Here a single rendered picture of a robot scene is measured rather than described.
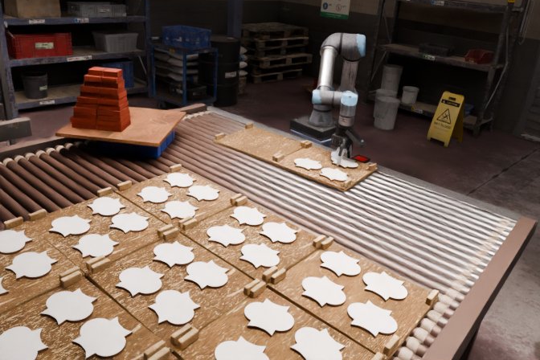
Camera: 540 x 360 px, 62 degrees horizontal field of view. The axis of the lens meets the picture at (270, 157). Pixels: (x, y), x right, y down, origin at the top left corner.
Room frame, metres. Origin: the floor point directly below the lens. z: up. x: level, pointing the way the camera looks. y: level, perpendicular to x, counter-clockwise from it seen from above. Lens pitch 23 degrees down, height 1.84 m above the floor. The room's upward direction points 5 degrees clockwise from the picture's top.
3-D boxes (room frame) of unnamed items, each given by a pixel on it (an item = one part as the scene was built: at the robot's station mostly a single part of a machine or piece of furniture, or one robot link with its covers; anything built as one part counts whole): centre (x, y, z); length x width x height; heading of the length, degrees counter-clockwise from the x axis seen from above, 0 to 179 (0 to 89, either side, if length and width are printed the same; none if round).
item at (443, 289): (1.78, 0.11, 0.90); 1.95 x 0.05 x 0.05; 52
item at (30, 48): (5.44, 2.90, 0.78); 0.66 x 0.45 x 0.28; 136
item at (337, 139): (2.15, -0.36, 1.08); 0.09 x 0.08 x 0.12; 54
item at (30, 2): (5.46, 2.92, 1.26); 0.49 x 0.38 x 0.34; 142
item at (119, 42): (6.12, 2.20, 0.76); 0.50 x 0.36 x 0.24; 142
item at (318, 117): (2.78, -0.31, 0.99); 0.15 x 0.15 x 0.10
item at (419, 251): (1.89, 0.01, 0.90); 1.95 x 0.05 x 0.05; 52
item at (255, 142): (2.34, 0.05, 0.93); 0.41 x 0.35 x 0.02; 56
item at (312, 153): (2.10, -0.29, 0.93); 0.41 x 0.35 x 0.02; 54
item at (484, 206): (2.34, -0.34, 0.89); 2.08 x 0.08 x 0.06; 52
